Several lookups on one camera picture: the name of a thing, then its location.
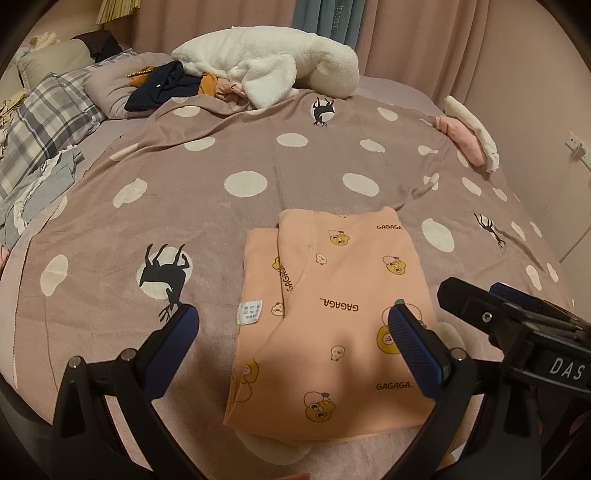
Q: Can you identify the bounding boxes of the beige headboard cushion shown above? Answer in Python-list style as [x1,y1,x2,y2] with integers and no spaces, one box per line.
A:
[16,39,93,88]

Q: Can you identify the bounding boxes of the pink folded cloth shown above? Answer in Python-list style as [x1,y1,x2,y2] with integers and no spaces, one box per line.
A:
[435,114,488,168]

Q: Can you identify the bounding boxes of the orange garment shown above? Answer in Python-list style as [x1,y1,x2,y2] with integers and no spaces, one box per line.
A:
[128,71,219,97]

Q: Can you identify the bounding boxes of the pink cartoon print garment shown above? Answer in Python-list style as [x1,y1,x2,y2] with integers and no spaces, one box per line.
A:
[223,206,441,439]

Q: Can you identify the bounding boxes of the teal curtain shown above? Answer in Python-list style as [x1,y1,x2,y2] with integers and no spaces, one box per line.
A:
[292,0,379,49]

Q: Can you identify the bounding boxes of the dark brown cloth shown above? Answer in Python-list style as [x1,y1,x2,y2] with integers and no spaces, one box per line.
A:
[71,30,123,61]

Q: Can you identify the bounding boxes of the white fluffy garment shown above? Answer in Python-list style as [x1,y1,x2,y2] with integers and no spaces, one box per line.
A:
[172,28,361,110]

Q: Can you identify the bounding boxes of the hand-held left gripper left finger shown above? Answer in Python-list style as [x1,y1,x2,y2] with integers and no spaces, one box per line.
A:
[50,302,200,480]

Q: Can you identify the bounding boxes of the lilac bed sheet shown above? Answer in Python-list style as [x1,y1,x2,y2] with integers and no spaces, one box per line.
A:
[69,74,444,153]

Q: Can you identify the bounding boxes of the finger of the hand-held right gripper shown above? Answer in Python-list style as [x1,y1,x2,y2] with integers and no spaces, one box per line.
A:
[489,282,575,324]
[438,277,525,335]

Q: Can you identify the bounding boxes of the grey ruffled cloth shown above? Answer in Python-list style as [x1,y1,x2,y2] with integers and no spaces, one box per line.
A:
[0,147,84,250]

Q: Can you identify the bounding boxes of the mauve polka dot blanket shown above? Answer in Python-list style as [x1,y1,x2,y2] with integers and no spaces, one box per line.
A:
[0,88,575,480]

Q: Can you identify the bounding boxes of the pink curtain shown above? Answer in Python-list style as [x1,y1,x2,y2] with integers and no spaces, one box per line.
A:
[134,0,527,112]

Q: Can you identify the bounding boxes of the plaid pillow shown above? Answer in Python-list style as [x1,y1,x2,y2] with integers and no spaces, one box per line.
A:
[0,51,139,199]

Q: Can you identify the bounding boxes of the mauve pillow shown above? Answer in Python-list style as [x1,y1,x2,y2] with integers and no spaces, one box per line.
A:
[84,65,158,121]

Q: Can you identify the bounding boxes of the navy garment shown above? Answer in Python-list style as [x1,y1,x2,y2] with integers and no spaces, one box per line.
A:
[124,62,204,112]

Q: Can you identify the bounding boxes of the small pink garment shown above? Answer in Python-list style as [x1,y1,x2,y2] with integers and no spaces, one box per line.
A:
[216,78,250,100]

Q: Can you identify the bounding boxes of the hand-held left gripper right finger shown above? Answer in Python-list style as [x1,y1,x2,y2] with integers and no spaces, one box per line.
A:
[387,302,543,480]

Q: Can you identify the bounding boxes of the small plush toy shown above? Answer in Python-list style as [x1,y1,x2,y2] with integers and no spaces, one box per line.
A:
[25,32,61,51]

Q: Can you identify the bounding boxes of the white wall socket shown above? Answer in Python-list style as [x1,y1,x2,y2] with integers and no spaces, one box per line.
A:
[566,130,591,162]

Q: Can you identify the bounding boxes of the pleated lamp shade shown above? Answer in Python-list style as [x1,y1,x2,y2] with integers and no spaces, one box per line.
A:
[96,0,141,25]

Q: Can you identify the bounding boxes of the pink and white folded towels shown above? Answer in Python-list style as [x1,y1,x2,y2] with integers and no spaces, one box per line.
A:
[443,95,502,174]

